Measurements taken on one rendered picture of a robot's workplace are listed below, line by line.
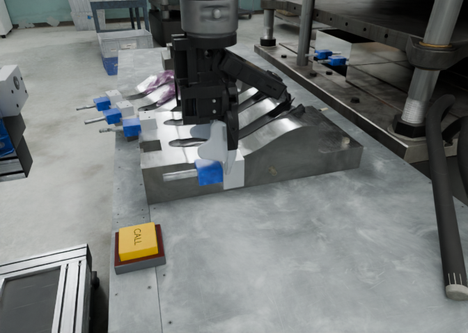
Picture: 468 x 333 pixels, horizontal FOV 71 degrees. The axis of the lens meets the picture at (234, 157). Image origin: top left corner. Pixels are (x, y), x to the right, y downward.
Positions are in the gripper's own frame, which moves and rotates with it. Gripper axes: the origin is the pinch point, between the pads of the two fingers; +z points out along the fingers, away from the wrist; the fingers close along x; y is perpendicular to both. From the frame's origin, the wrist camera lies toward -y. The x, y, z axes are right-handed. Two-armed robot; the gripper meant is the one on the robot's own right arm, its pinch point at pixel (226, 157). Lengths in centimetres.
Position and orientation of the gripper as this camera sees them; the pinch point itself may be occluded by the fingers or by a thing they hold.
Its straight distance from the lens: 55.1
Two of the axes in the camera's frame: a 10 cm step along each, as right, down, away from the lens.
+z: 0.0, 8.5, 5.2
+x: 2.8, 5.0, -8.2
